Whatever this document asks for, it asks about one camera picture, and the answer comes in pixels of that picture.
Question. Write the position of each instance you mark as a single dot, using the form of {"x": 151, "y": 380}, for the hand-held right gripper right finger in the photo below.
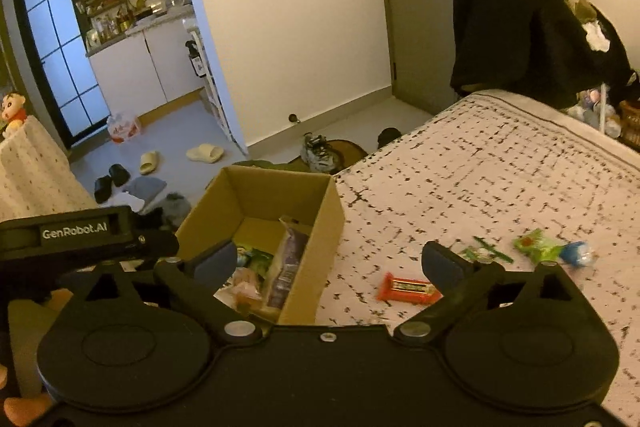
{"x": 442, "y": 264}

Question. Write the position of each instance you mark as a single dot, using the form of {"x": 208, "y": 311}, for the grey door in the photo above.
{"x": 425, "y": 32}

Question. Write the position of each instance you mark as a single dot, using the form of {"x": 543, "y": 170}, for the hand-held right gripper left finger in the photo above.
{"x": 215, "y": 262}

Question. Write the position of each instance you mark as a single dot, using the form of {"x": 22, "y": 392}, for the white storage rack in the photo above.
{"x": 210, "y": 82}

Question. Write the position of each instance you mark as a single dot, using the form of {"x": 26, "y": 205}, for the red orange snack bar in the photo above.
{"x": 407, "y": 289}

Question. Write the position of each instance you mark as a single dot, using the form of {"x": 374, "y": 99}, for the grey sneaker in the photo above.
{"x": 317, "y": 154}

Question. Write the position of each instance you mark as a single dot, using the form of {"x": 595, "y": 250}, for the brown floor mat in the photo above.
{"x": 350, "y": 152}

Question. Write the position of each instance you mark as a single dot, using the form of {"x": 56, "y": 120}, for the blue snack packet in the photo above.
{"x": 577, "y": 253}

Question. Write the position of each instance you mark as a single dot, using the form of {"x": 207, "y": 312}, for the person's left hand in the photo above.
{"x": 27, "y": 409}

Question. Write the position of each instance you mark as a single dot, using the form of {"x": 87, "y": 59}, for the round cookie packet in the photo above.
{"x": 472, "y": 253}

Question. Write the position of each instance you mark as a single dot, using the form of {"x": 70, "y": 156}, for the door stop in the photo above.
{"x": 294, "y": 118}

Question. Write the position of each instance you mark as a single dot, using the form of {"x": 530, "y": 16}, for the black coat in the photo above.
{"x": 520, "y": 27}

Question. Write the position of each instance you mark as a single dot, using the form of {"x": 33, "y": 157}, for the white cloth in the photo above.
{"x": 597, "y": 36}

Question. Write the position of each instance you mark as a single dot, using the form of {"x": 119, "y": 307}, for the beige slipper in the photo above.
{"x": 149, "y": 162}
{"x": 205, "y": 153}

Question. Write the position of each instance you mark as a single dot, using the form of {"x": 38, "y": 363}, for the red and white plastic bag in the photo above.
{"x": 123, "y": 129}

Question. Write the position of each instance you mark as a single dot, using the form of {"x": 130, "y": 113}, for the black slipper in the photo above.
{"x": 102, "y": 189}
{"x": 120, "y": 174}

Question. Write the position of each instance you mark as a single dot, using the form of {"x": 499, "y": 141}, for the small green snack packet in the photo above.
{"x": 537, "y": 248}

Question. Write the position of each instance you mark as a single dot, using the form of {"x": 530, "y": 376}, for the grey cloth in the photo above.
{"x": 145, "y": 189}

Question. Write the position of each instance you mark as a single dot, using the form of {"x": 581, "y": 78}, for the dotted cream tablecloth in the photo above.
{"x": 35, "y": 177}

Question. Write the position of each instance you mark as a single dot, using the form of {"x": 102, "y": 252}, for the grey furry slipper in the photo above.
{"x": 176, "y": 207}

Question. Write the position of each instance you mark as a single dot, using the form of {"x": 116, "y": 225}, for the white pole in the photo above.
{"x": 603, "y": 107}

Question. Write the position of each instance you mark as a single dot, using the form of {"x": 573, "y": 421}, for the cardboard box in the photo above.
{"x": 310, "y": 267}

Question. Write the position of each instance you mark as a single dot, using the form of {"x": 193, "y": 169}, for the cartoon boy figurine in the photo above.
{"x": 12, "y": 112}

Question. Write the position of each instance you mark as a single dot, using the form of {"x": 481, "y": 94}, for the orange plastic basket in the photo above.
{"x": 631, "y": 119}

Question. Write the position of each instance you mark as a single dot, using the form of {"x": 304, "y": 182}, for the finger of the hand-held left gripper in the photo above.
{"x": 157, "y": 244}

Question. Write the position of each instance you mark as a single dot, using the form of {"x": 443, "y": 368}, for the white kitchen cabinet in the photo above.
{"x": 145, "y": 67}

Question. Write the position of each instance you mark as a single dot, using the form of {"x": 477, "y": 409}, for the clear biscuit packet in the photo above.
{"x": 245, "y": 291}

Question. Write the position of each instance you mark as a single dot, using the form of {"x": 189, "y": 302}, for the large green snack packet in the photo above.
{"x": 255, "y": 258}

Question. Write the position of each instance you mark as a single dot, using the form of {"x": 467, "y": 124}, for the thin green stick packet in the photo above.
{"x": 495, "y": 252}

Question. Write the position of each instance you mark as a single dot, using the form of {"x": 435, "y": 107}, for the purple and white snack packet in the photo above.
{"x": 286, "y": 267}

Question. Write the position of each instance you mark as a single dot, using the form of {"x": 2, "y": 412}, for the black framed glass door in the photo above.
{"x": 60, "y": 57}

